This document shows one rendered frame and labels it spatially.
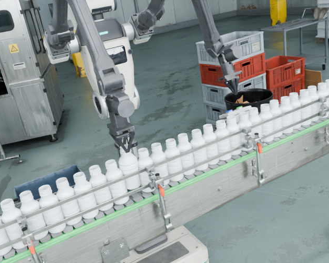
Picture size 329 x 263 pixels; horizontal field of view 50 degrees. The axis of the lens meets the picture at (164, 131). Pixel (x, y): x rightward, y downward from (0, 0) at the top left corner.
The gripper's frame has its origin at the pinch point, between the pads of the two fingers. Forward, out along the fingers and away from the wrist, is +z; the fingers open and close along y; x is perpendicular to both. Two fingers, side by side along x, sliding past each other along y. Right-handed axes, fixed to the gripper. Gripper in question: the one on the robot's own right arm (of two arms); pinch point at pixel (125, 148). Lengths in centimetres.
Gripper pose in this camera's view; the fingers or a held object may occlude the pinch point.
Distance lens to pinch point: 127.2
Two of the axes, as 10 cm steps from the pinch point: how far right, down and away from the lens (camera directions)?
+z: 1.6, 9.1, 3.7
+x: 8.6, -3.1, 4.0
